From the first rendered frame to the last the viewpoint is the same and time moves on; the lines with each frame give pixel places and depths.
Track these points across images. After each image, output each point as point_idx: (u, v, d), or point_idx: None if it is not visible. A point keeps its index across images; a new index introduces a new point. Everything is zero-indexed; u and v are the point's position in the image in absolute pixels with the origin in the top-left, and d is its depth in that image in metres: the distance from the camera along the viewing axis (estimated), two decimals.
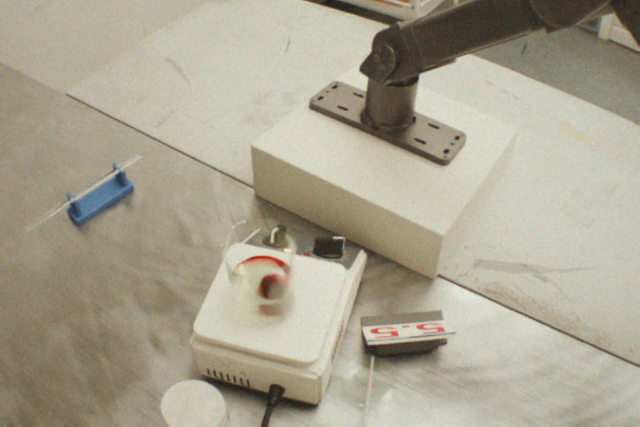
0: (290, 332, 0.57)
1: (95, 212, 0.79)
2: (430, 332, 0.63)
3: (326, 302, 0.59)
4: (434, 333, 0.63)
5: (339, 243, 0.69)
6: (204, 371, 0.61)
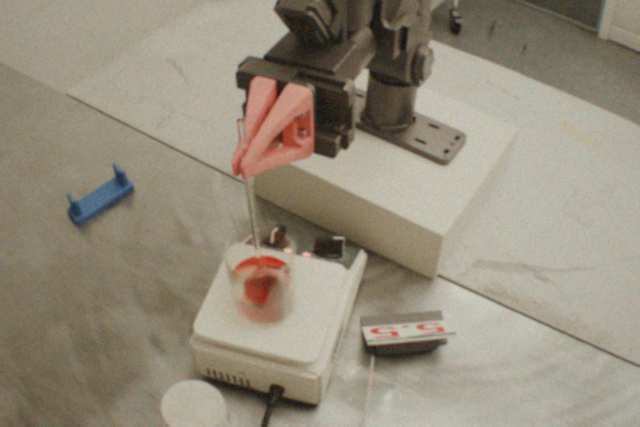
0: (290, 332, 0.57)
1: (95, 212, 0.79)
2: (430, 332, 0.63)
3: (326, 302, 0.59)
4: (434, 333, 0.63)
5: (339, 243, 0.69)
6: (204, 371, 0.61)
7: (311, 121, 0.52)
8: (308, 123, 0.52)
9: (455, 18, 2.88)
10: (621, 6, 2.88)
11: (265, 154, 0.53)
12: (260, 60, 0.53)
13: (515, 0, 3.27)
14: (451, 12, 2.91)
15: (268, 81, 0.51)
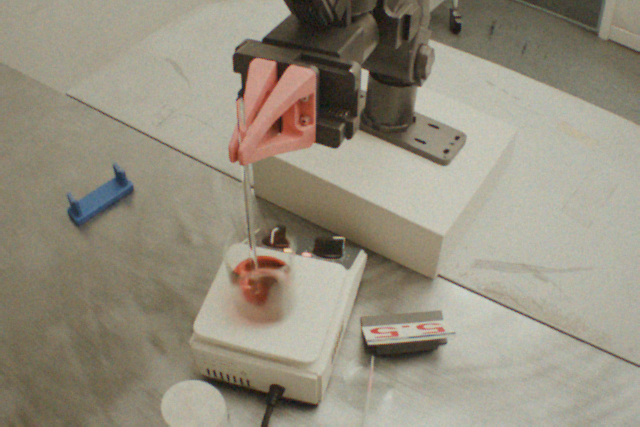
0: (290, 332, 0.57)
1: (95, 212, 0.79)
2: (430, 332, 0.63)
3: (326, 302, 0.59)
4: (434, 333, 0.63)
5: (339, 243, 0.69)
6: (204, 371, 0.61)
7: (314, 106, 0.48)
8: (310, 108, 0.48)
9: (455, 18, 2.88)
10: (621, 6, 2.88)
11: (263, 142, 0.49)
12: (259, 43, 0.50)
13: (515, 0, 3.27)
14: (451, 12, 2.91)
15: (268, 62, 0.47)
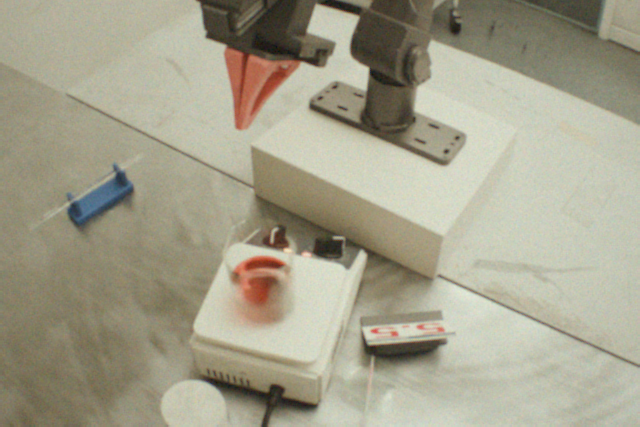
0: (290, 332, 0.57)
1: (95, 212, 0.79)
2: (430, 332, 0.63)
3: (326, 302, 0.59)
4: (434, 333, 0.63)
5: (339, 243, 0.69)
6: (204, 371, 0.61)
7: (284, 64, 0.55)
8: (283, 64, 0.55)
9: (455, 18, 2.88)
10: (621, 6, 2.88)
11: (265, 79, 0.59)
12: None
13: (515, 0, 3.27)
14: (451, 12, 2.91)
15: (236, 55, 0.53)
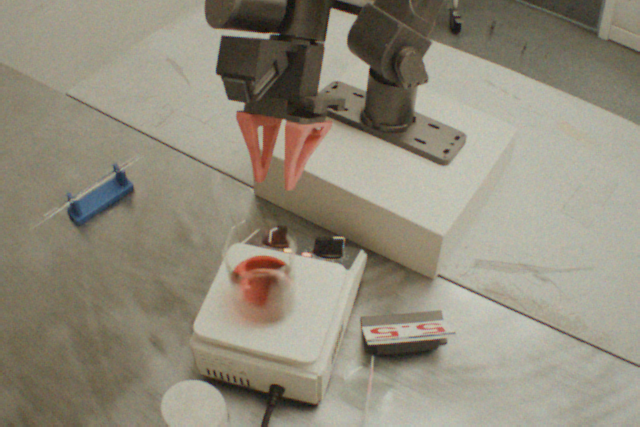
0: (290, 332, 0.57)
1: (95, 212, 0.79)
2: (430, 332, 0.63)
3: (326, 302, 0.59)
4: (434, 333, 0.63)
5: (339, 243, 0.69)
6: (204, 371, 0.61)
7: (317, 126, 0.64)
8: (316, 126, 0.65)
9: (455, 18, 2.88)
10: (621, 6, 2.88)
11: (276, 136, 0.69)
12: None
13: (515, 0, 3.27)
14: (451, 12, 2.91)
15: (246, 117, 0.64)
